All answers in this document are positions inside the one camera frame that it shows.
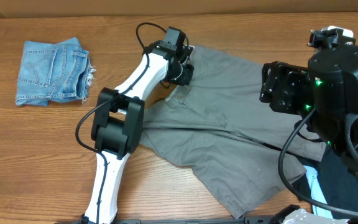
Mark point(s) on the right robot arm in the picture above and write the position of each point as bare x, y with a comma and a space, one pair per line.
324, 94

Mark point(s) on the light blue t-shirt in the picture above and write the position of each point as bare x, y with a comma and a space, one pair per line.
316, 192

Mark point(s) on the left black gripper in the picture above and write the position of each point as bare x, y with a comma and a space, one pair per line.
186, 78

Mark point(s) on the black t-shirt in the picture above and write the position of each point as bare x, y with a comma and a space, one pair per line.
340, 188

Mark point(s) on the grey cargo shorts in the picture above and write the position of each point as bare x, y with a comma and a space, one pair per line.
217, 126

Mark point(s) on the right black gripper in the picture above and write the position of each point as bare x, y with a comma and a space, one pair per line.
277, 86

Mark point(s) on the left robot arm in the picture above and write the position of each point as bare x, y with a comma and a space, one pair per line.
118, 123

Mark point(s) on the folded blue denim shorts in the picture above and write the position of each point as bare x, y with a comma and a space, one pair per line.
60, 72

